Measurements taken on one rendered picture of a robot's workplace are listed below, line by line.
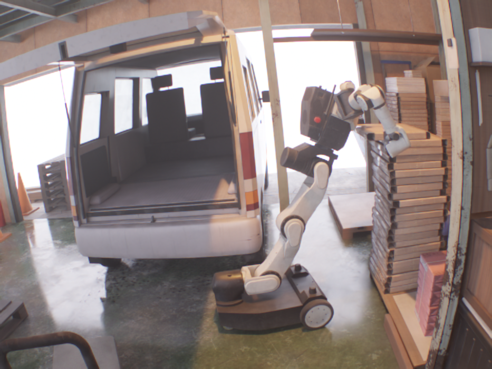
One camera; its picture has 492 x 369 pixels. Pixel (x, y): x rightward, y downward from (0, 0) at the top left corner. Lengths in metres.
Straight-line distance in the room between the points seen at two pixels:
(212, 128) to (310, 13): 1.83
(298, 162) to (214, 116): 2.43
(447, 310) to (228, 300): 1.35
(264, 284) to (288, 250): 0.24
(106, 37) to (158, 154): 3.14
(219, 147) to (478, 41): 3.63
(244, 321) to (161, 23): 1.66
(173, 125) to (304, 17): 2.00
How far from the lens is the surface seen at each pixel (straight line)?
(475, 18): 1.48
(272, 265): 2.34
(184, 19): 1.60
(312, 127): 2.16
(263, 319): 2.30
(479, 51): 1.38
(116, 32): 1.67
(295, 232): 2.25
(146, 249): 2.83
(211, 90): 4.49
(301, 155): 2.19
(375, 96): 1.80
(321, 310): 2.32
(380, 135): 2.17
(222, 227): 2.68
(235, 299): 2.39
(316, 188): 2.24
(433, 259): 2.12
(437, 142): 2.30
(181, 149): 4.59
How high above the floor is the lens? 1.37
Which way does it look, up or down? 14 degrees down
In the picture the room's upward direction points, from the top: 6 degrees counter-clockwise
